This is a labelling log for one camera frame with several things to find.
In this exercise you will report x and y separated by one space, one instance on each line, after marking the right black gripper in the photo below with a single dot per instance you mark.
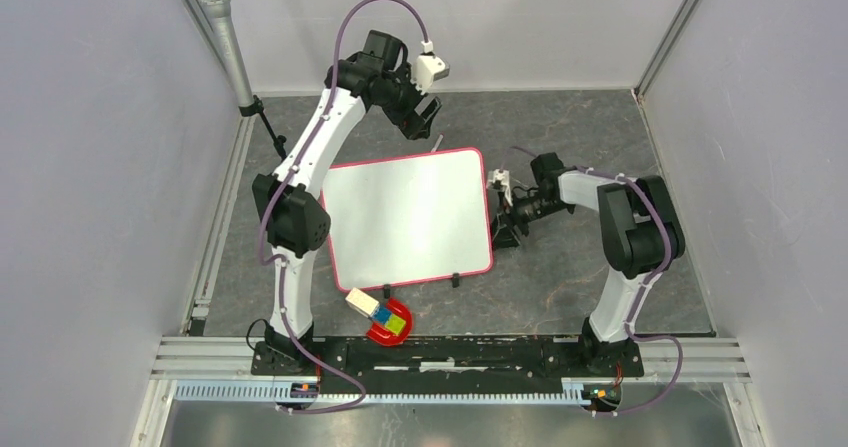
513 216

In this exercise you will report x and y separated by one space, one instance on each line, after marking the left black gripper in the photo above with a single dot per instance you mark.
415 126

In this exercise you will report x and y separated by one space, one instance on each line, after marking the pink framed whiteboard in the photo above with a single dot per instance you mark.
407 220

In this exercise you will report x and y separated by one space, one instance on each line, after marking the silver microphone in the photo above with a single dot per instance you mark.
219 13

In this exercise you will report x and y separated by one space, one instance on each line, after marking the red whiteboard marker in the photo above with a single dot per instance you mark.
437 143

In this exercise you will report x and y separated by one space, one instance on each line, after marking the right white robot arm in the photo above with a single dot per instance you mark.
640 233

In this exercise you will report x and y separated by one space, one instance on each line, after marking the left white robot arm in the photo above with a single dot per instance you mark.
293 221

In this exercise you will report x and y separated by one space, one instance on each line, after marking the green toy brick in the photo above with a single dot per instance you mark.
396 325

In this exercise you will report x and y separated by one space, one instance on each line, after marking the blue toy brick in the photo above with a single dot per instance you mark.
381 315

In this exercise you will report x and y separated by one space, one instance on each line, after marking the red curved toy base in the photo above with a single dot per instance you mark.
378 334

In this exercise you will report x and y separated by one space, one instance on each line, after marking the white toy brick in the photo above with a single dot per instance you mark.
362 303

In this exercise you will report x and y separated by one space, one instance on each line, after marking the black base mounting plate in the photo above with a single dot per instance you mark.
442 365

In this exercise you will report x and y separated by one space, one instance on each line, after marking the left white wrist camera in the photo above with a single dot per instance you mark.
427 70

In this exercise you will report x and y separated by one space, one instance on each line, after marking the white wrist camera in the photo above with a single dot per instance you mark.
499 181
427 70

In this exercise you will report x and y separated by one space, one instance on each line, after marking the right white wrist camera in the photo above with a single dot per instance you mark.
499 181

